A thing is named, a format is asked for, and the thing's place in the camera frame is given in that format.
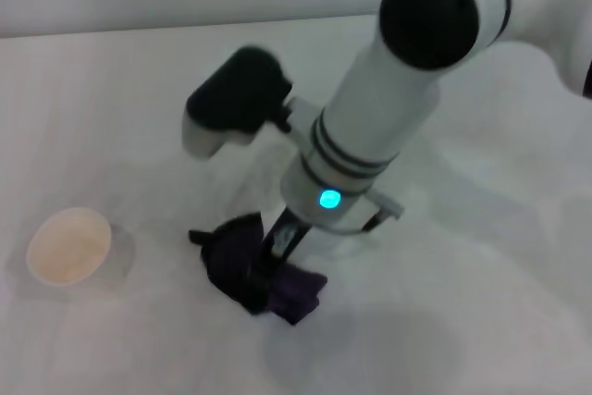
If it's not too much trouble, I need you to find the purple rag with black edge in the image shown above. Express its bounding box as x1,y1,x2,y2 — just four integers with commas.
188,212,328,327

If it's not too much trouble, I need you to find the grey right wrist mount bracket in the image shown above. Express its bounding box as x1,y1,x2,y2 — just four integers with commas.
323,188,401,235

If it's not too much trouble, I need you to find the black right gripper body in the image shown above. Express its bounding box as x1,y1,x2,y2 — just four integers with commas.
260,207,312,278

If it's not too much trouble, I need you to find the white paper cup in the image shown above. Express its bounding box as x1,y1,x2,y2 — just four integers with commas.
26,207,113,288

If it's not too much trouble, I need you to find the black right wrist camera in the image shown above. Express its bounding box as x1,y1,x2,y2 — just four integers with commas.
181,46,294,159

